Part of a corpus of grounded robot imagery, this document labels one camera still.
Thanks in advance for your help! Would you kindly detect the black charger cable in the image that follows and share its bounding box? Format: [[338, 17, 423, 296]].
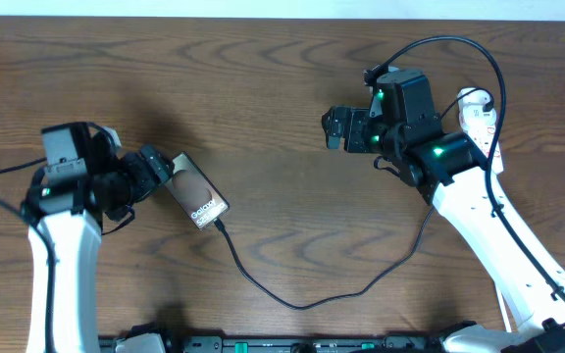
[[212, 86, 495, 312]]

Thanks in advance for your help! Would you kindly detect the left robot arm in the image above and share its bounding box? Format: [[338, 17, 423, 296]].
[[21, 122, 174, 352]]

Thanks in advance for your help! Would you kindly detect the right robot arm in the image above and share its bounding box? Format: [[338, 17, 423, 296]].
[[322, 70, 565, 352]]

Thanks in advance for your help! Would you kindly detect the white power strip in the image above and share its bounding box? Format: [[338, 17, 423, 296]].
[[457, 87, 497, 157]]

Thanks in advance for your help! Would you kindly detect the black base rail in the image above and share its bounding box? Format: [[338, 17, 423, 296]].
[[99, 324, 444, 353]]

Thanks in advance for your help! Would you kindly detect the white power strip cord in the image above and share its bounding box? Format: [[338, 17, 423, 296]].
[[494, 282, 513, 333]]

